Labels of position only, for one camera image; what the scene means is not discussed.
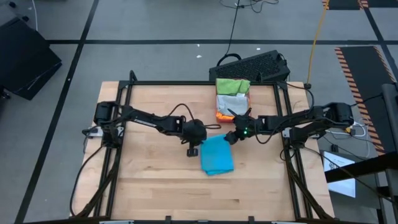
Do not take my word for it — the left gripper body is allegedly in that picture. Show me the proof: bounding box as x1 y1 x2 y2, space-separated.
182 119 208 158

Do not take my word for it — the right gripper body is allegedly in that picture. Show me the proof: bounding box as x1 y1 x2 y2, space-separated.
224 107 264 146

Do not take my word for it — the orange microfiber towel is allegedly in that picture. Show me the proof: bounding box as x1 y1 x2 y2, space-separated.
216 111 236 123

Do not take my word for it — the grey microfiber towel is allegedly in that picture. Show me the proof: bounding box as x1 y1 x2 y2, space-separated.
216 94 249 116

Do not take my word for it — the blue microfiber towel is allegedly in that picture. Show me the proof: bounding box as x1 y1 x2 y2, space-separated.
200 134 235 177

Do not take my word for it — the bright green microfiber towel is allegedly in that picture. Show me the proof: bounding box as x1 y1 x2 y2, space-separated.
216 78 251 96

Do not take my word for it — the red plastic bin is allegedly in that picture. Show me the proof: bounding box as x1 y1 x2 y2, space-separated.
215 78 252 124

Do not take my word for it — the black perforated computer case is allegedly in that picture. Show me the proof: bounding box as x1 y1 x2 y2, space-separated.
208 49 291 83

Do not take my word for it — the white paper sheet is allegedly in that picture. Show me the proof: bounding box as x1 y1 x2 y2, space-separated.
323 151 356 198

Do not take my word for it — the black hazard striped mat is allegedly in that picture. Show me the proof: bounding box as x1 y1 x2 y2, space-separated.
334 45 398 156
322 0 398 11

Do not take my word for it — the black equipment case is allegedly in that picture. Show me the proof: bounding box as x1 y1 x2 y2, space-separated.
0 17 63 101

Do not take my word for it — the black left camera cable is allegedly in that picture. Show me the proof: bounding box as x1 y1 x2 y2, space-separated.
161 103 222 130

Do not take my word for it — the black floor cable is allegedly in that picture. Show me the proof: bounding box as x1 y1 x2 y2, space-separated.
216 0 280 67

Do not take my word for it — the long yellow cable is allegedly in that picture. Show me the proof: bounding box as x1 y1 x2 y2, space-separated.
306 0 330 90

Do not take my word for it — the white power cable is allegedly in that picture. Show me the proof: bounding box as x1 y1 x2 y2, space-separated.
323 120 373 158

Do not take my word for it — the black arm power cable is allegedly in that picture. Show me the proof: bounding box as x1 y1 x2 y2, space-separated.
70 143 106 217

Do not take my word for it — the black metal cart frame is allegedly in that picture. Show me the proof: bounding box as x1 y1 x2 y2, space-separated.
325 83 398 224

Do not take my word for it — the thin white cable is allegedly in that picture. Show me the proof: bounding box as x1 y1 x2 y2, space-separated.
30 0 39 32

